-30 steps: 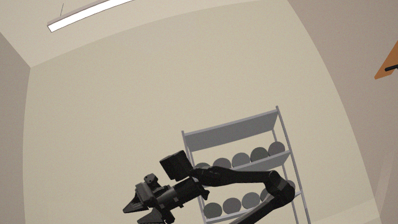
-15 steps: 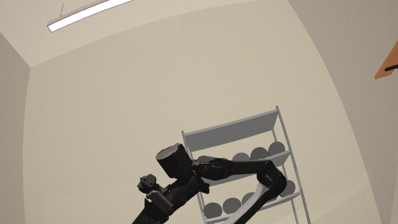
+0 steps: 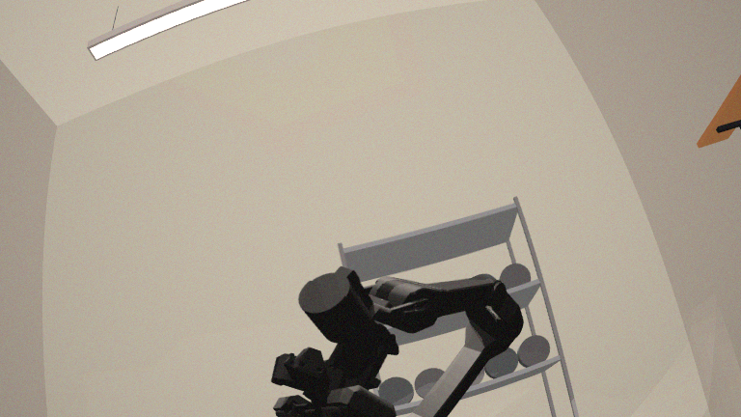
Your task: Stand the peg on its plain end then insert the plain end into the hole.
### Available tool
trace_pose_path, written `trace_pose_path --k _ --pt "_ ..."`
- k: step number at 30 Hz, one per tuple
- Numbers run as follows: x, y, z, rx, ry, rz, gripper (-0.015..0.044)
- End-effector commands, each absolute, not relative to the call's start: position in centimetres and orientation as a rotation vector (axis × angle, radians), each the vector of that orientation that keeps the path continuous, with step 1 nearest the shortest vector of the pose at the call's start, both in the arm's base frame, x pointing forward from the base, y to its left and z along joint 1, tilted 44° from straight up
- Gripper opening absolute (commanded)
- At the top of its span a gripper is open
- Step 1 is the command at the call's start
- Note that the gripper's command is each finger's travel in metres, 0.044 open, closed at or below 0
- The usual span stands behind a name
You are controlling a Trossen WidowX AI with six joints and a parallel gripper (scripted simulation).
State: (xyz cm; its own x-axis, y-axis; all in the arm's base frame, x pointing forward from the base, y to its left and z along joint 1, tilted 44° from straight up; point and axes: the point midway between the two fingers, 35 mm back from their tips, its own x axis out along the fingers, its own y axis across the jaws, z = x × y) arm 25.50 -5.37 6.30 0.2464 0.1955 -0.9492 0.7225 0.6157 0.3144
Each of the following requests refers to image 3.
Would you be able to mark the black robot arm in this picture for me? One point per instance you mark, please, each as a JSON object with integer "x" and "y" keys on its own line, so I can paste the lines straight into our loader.
{"x": 345, "y": 312}

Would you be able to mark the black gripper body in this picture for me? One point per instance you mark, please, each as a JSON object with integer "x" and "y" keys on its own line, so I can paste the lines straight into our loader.
{"x": 353, "y": 395}

